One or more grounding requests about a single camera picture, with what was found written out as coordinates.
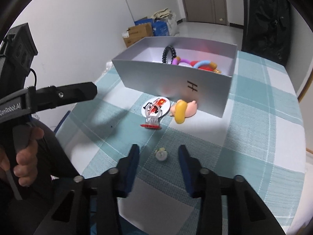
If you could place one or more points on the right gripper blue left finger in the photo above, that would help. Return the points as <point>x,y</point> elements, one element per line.
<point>127,168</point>

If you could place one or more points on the teal plaid tablecloth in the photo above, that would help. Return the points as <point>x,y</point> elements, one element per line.
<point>260,137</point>

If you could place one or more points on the red China flag badge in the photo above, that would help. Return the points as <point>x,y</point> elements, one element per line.
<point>193,63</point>

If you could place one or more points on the grey open storage box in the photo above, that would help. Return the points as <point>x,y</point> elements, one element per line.
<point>140,67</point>

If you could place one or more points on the beige tote bag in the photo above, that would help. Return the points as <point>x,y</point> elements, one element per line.
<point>166,15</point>

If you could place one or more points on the grey room door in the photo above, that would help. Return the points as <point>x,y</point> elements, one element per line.
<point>206,11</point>

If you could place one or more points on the red hair clip charm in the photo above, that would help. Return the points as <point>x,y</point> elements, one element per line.
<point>152,121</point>

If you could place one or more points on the blue cardboard box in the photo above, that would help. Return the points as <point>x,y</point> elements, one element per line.
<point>159,28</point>

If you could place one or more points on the white red round badge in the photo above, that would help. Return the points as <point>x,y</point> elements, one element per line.
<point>162,102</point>

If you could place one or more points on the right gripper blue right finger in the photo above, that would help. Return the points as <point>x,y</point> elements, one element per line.
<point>190,168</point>

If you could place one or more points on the black backpack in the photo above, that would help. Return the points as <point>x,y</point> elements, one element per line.
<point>269,30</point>

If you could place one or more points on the pink yellow cartoon figurine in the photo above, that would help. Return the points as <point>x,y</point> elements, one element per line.
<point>182,110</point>

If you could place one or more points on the person's left hand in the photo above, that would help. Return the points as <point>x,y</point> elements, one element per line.
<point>26,169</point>

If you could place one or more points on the small white ring charm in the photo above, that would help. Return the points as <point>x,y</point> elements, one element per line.
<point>161,154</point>

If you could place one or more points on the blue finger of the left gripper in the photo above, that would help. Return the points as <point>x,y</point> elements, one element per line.
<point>53,97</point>

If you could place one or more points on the brown cardboard box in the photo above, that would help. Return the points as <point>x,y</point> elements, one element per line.
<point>136,33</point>

